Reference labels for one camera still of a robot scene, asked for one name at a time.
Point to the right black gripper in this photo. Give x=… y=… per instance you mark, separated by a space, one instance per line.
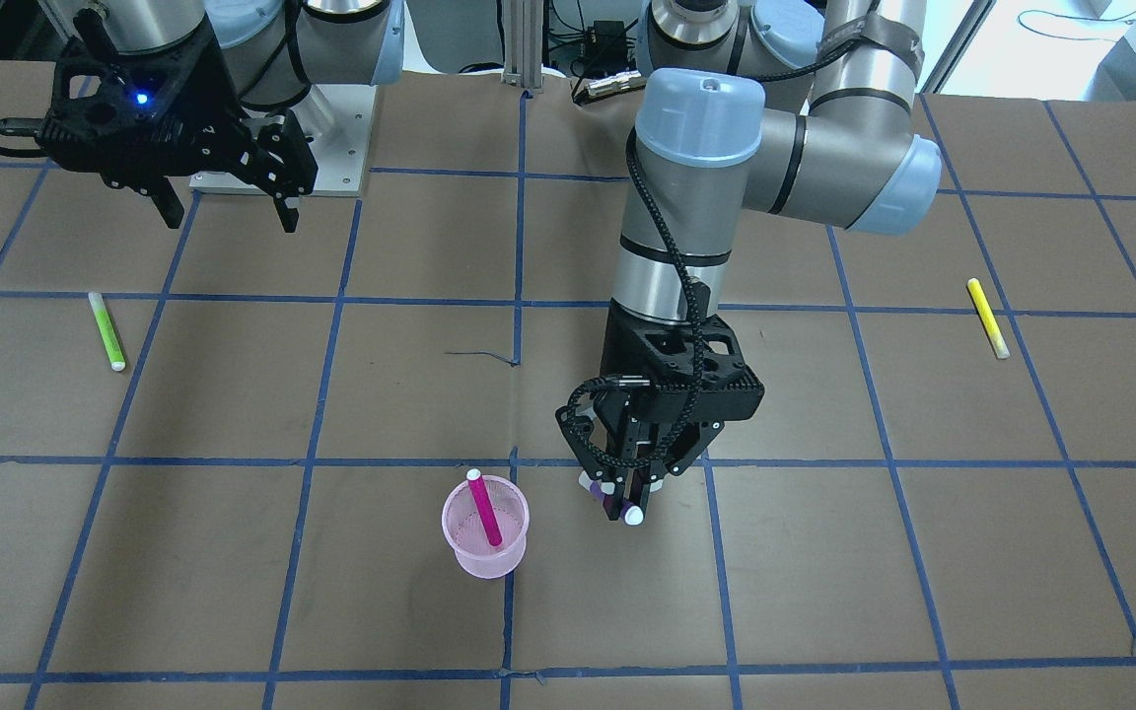
x=216 y=101

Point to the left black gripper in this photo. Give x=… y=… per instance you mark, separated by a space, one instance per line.
x=620 y=347

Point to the purple pen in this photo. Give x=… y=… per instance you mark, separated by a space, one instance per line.
x=631 y=514

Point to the pink pen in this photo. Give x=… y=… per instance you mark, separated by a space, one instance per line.
x=484 y=507

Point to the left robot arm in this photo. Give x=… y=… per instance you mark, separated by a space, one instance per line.
x=798 y=109

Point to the pink mesh cup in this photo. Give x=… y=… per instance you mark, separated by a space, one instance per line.
x=463 y=530

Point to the green pen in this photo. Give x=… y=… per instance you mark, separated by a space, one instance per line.
x=107 y=332

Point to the yellow pen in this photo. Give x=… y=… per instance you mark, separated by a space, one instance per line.
x=992 y=330

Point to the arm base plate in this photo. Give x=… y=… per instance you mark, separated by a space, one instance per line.
x=338 y=120

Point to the aluminium frame post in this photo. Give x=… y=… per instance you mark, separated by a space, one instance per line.
x=523 y=44

